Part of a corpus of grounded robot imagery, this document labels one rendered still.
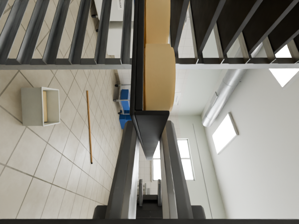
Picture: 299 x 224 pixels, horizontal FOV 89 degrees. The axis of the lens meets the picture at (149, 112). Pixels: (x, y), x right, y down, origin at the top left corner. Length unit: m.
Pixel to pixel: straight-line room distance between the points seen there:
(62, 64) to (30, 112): 0.85
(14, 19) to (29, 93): 0.67
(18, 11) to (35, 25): 0.12
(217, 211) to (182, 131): 2.53
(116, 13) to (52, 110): 1.97
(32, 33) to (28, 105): 0.75
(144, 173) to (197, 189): 1.62
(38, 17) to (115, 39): 2.41
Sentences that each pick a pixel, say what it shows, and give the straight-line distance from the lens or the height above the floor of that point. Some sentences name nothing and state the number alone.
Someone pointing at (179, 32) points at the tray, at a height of 1.05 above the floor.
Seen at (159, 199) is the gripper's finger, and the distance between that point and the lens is 0.45.
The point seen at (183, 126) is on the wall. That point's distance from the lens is 5.88.
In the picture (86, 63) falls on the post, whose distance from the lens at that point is 0.63.
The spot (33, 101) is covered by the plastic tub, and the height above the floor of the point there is 0.09.
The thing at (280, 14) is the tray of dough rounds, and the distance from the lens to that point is 0.60.
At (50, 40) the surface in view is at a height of 0.59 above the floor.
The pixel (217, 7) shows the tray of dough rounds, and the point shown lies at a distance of 0.50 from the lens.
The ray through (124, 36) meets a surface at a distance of 0.67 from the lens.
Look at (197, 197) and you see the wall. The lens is 5.15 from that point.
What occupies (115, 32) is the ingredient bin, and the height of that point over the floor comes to 0.37.
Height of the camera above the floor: 0.95
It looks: level
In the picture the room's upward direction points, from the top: 90 degrees clockwise
